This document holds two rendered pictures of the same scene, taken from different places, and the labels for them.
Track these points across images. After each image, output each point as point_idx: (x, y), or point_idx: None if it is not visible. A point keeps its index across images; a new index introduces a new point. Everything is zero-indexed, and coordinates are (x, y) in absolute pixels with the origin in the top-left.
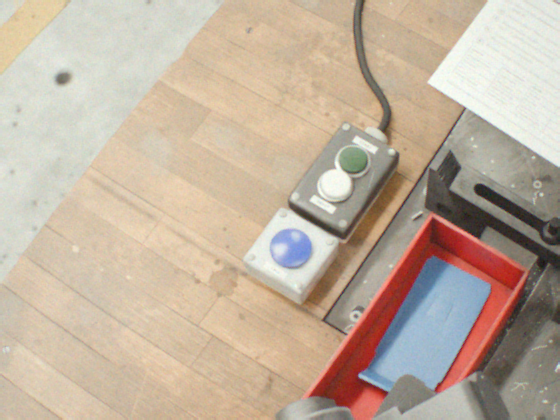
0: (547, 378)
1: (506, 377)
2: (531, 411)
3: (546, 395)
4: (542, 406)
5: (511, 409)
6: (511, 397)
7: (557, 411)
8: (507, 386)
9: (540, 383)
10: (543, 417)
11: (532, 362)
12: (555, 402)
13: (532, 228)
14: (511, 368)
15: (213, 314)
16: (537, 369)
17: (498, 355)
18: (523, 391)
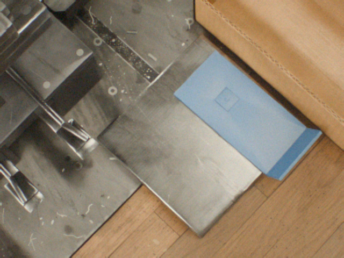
0: (32, 215)
1: (21, 251)
2: (58, 236)
3: (47, 219)
4: (56, 225)
5: (51, 253)
6: (40, 251)
7: (64, 213)
8: (29, 252)
9: (35, 222)
10: (66, 227)
11: (14, 224)
12: (56, 213)
13: None
14: (14, 245)
15: None
16: (22, 222)
17: (0, 253)
18: (38, 239)
